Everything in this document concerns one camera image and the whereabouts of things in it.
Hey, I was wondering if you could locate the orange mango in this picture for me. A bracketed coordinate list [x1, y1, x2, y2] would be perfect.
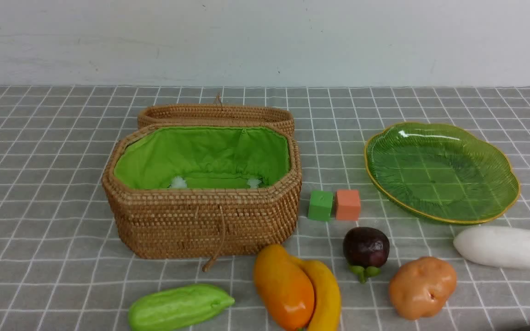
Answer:
[253, 244, 315, 331]

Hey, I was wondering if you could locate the dark purple mangosteen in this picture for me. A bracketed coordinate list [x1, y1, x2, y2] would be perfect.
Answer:
[342, 227, 391, 284]

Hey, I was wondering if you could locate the yellow banana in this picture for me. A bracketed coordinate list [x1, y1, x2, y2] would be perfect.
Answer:
[290, 256, 341, 331]

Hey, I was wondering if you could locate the brown potato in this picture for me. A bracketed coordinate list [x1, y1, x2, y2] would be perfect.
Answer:
[388, 256, 458, 320]

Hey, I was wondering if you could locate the white radish with leaves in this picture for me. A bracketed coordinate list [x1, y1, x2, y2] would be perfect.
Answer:
[453, 226, 530, 269]

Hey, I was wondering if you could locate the woven rattan basket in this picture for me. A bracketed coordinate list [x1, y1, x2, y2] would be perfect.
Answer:
[102, 123, 302, 271]

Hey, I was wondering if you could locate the green foam cube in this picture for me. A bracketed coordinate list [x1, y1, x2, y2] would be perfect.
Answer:
[307, 190, 334, 222]

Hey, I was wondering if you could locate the woven rattan basket lid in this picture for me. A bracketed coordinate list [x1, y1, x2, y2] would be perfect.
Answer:
[137, 95, 295, 136]

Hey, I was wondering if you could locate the orange foam cube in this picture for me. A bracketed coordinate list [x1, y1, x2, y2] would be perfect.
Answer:
[335, 190, 361, 222]

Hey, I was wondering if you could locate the green glass leaf plate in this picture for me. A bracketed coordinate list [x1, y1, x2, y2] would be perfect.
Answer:
[363, 122, 521, 225]

